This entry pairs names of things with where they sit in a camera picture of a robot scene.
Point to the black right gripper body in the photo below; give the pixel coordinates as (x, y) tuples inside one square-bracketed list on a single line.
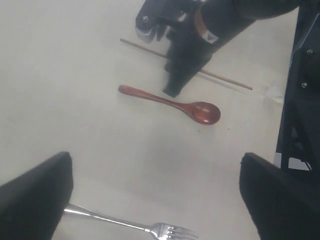
[(196, 29)]

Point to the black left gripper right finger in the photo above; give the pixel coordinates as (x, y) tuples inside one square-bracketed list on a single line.
[(280, 206)]

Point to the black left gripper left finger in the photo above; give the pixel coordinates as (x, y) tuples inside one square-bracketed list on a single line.
[(32, 205)]

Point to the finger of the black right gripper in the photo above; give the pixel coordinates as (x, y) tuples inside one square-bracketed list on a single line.
[(180, 72)]

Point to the red-brown wooden spoon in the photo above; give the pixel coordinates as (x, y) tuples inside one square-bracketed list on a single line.
[(201, 112)]

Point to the wooden chopstick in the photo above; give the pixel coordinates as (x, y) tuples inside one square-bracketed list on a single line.
[(205, 72)]

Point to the steel spoon long handle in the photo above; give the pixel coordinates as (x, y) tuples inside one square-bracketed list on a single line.
[(159, 230)]

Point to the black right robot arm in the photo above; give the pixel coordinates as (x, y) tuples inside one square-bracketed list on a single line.
[(262, 9)]

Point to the black metal frame stand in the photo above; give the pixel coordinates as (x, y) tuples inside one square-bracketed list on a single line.
[(299, 132)]

